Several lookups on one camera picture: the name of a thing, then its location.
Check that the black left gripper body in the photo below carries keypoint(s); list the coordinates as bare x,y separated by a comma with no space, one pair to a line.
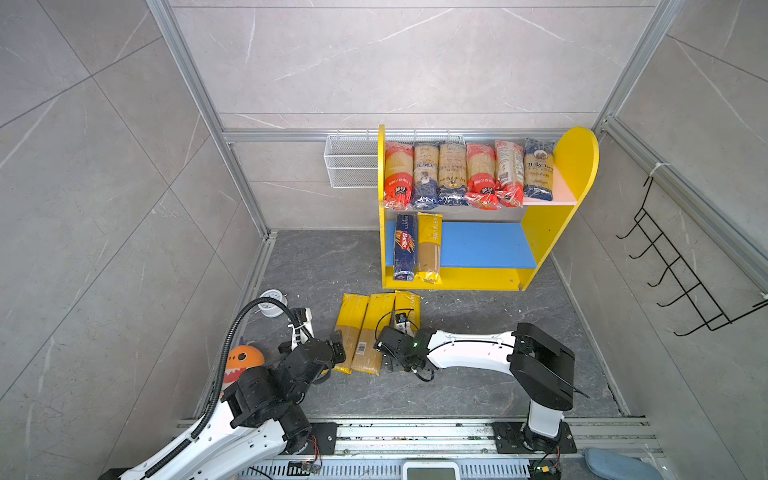
340,354

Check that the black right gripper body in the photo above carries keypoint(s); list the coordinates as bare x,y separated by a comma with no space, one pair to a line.
404,363

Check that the dark blue spaghetti No5 bag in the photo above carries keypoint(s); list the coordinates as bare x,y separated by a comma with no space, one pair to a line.
405,248

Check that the yellow Pastatime spaghetti bag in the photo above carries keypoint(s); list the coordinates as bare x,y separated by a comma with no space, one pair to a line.
429,248

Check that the blue Ankara bag label down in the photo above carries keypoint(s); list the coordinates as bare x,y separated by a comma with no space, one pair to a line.
425,175

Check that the red clear spaghetti bag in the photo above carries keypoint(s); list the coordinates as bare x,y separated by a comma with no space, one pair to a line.
398,175

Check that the red white-label spaghetti bag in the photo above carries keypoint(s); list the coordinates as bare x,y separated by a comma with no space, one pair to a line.
509,173

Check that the blue Ankara spaghetti bag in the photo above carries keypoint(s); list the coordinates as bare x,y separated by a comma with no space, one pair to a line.
539,169

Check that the blue-end Chinese spaghetti bag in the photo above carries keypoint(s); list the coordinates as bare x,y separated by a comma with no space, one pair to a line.
452,175

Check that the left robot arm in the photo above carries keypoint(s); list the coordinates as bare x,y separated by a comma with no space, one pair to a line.
258,417

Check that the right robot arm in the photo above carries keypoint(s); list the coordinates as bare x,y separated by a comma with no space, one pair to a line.
541,365

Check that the pink upper shelf board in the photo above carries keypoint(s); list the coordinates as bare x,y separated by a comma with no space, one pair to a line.
562,195

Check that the round white gauge clock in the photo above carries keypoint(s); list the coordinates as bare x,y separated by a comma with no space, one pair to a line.
270,309

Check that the orange monster toy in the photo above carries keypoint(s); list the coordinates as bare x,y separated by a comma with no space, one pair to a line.
238,361

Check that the white digital display device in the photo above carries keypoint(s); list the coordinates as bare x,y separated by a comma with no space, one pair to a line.
437,469

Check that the white wire basket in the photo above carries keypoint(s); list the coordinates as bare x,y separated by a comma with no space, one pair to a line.
351,157

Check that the yellow shelf unit frame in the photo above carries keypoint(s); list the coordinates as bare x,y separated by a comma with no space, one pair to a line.
577,158

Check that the black wall hook rack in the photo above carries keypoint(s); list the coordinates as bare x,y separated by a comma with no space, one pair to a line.
692,290

